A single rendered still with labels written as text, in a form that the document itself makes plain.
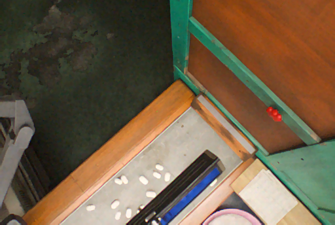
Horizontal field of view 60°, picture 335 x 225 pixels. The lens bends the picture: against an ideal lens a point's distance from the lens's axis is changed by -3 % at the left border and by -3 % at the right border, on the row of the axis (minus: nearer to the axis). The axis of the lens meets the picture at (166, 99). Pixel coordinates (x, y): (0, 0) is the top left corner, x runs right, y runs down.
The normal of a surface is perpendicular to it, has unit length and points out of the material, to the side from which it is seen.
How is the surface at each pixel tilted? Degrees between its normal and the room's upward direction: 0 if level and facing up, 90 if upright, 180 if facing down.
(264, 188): 0
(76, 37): 0
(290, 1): 90
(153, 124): 0
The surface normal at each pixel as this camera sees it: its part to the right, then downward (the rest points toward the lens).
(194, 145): -0.04, -0.25
